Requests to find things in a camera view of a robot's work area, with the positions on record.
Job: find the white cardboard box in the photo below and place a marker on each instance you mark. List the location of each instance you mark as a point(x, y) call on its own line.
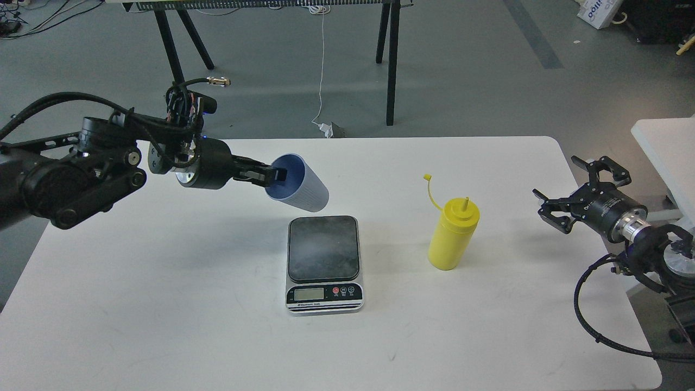
point(601, 14)

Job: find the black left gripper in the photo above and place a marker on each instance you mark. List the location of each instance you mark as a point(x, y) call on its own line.
point(213, 168)

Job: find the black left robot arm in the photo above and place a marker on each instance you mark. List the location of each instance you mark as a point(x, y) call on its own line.
point(69, 178)

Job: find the blue ribbed plastic cup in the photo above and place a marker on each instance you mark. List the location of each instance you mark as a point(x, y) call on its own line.
point(302, 188)

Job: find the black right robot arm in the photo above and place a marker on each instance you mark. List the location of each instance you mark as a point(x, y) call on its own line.
point(658, 257)

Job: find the digital kitchen scale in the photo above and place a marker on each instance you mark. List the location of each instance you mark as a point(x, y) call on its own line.
point(323, 266)

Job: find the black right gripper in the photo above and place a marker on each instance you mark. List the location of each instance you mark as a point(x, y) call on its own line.
point(602, 210)

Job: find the yellow squeeze bottle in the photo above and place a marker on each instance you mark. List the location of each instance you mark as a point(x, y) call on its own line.
point(458, 220)

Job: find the white power adapter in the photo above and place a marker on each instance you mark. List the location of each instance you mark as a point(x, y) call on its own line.
point(326, 129)

